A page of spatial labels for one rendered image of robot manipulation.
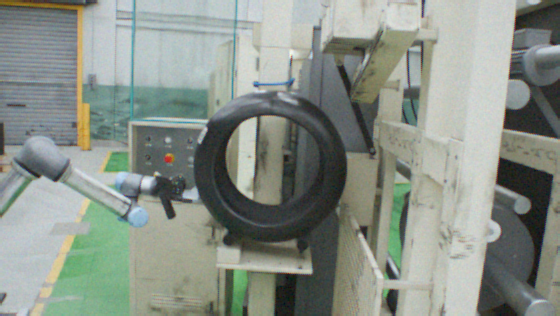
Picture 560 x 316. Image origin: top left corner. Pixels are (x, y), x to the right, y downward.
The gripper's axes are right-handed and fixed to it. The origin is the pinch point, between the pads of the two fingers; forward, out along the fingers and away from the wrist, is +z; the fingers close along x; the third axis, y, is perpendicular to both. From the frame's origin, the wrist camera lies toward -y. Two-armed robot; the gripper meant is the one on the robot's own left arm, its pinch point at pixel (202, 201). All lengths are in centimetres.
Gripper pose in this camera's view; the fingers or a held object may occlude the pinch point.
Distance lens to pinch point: 179.8
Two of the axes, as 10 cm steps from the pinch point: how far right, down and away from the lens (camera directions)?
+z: 9.8, 1.8, -0.2
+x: 0.4, -1.5, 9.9
